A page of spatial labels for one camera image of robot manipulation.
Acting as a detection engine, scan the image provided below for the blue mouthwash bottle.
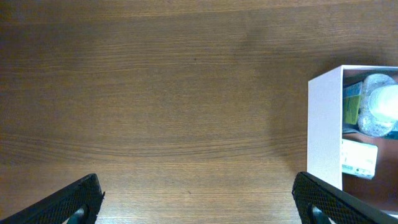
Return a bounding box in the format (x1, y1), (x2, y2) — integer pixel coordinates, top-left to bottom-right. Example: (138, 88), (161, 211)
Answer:
(384, 123), (398, 140)

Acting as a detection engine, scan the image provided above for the green white soap box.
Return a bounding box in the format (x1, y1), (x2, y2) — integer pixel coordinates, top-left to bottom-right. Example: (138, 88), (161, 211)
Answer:
(341, 139), (378, 180)

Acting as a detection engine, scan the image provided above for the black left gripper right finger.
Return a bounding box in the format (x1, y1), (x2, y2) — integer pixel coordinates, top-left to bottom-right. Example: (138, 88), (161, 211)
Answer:
(292, 172), (397, 224)

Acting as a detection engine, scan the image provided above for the foam soap pump bottle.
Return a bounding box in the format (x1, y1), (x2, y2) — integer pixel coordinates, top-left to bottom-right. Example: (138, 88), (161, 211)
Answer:
(342, 73), (397, 138)

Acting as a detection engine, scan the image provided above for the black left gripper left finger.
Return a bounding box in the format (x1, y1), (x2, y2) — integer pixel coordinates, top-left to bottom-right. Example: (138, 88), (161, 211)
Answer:
(1, 174), (104, 224)

